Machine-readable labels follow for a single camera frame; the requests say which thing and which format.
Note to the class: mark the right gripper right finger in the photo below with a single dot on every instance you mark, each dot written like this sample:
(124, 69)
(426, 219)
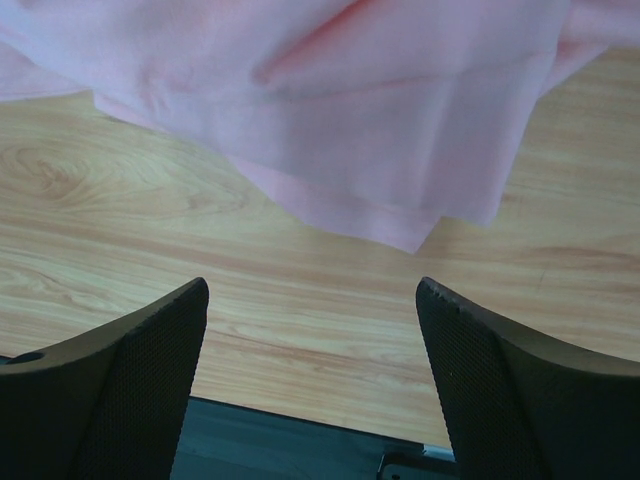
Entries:
(520, 404)

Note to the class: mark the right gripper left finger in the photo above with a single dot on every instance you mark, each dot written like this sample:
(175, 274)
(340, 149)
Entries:
(109, 403)

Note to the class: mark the salmon pink t-shirt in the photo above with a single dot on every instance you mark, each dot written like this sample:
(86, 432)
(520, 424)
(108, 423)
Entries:
(372, 119)

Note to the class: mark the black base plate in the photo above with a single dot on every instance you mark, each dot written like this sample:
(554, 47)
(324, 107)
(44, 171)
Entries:
(225, 441)

